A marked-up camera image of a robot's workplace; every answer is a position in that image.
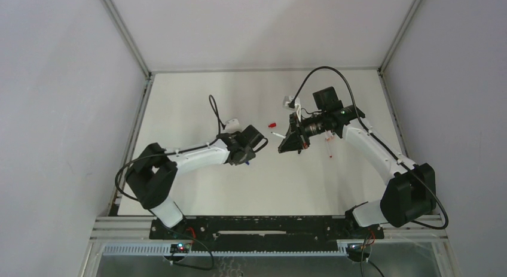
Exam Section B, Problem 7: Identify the white pen blue tip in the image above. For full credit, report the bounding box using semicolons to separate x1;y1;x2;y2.
271;132;286;139

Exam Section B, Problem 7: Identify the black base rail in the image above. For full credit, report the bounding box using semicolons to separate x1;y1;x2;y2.
149;214;384;253

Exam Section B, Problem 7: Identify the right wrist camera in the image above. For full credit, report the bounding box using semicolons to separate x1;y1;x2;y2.
282;96;301;110

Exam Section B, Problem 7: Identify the controller board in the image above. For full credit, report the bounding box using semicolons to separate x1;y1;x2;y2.
170;243;192;254
346;243;370;263

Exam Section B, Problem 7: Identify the white pen red tip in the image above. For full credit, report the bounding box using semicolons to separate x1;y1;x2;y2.
325;133;333;159

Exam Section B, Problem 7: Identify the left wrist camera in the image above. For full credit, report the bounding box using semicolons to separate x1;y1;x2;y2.
224;118;242;133

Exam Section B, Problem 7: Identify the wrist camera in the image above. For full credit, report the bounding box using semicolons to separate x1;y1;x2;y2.
224;118;242;133
282;96;301;110

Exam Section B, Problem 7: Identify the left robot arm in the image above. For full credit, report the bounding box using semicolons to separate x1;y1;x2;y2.
124;125;268;229

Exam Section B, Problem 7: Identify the perforated metal strip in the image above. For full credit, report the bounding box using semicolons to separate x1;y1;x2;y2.
102;243;349;257

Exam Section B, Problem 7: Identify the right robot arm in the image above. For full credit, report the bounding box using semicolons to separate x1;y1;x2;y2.
278;87;437;227

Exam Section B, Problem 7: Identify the right controller board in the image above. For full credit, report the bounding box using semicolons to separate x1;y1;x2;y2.
346;243;370;263

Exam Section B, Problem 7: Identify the left controller board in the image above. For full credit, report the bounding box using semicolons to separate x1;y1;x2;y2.
170;243;192;254

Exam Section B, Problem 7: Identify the right camera cable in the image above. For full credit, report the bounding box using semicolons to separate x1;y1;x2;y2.
292;66;450;230

